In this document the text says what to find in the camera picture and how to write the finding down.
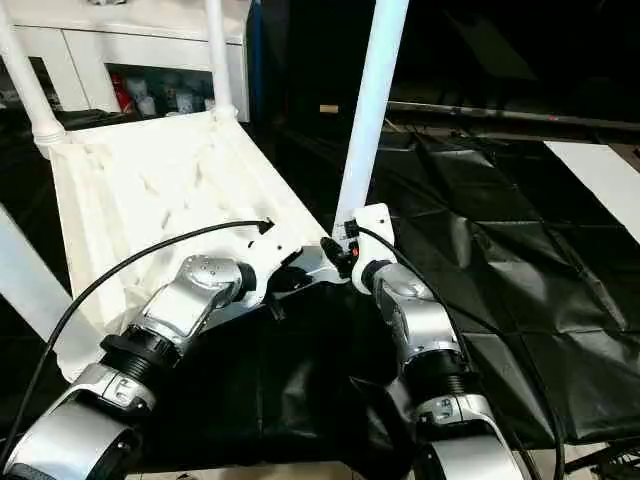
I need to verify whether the white plastic table top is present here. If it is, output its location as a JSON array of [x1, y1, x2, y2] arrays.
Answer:
[[43, 106, 352, 382]]

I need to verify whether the white glass-door cabinet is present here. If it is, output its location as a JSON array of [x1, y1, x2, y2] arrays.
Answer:
[[0, 0, 252, 122]]

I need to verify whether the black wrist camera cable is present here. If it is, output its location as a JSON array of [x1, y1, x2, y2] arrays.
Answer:
[[0, 216, 277, 452], [348, 223, 567, 480]]

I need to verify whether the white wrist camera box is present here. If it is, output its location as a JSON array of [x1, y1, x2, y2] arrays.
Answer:
[[243, 238, 305, 307], [338, 201, 397, 295]]

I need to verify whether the red package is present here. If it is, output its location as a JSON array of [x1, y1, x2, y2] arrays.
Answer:
[[109, 73, 125, 113]]

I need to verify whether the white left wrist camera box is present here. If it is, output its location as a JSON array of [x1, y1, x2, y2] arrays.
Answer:
[[243, 238, 305, 307]]

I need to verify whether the black cable bundle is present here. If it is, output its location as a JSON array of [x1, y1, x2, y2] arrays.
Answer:
[[568, 438, 640, 480]]

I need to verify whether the black plastic mat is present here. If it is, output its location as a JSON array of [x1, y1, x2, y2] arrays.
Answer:
[[0, 99, 640, 474]]

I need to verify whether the black left wrist camera cable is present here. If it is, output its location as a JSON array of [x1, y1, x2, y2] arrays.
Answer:
[[0, 216, 277, 452]]

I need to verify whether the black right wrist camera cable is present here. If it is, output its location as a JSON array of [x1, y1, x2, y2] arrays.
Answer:
[[348, 223, 567, 480]]

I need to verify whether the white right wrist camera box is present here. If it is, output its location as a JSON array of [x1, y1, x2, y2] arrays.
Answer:
[[338, 201, 397, 295]]

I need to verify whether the white plastic table leg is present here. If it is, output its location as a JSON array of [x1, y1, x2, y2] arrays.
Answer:
[[0, 203, 77, 347], [0, 0, 67, 147], [203, 0, 237, 122], [331, 0, 412, 242]]

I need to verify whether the white flat board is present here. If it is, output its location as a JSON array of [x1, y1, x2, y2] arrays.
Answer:
[[543, 140, 640, 230]]

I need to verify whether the dark metal rod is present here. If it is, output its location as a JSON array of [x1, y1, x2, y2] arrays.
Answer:
[[386, 100, 640, 130]]

